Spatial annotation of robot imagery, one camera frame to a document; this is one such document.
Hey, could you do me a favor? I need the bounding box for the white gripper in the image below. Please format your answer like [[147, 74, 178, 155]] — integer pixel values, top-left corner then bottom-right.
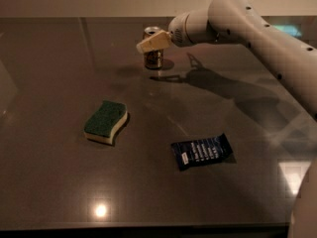
[[136, 13, 192, 54]]

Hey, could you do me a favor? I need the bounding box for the orange soda can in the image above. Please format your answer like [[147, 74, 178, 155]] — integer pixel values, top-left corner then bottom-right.
[[143, 26, 163, 69]]

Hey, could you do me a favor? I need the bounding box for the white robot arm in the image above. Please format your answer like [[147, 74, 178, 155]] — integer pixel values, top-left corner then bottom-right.
[[137, 0, 317, 117]]

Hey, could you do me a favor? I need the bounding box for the green and yellow sponge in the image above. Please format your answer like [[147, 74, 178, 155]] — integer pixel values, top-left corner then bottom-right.
[[83, 100, 128, 145]]

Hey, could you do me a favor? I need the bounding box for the dark blue snack wrapper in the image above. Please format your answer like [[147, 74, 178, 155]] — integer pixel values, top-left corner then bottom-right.
[[171, 134, 233, 171]]

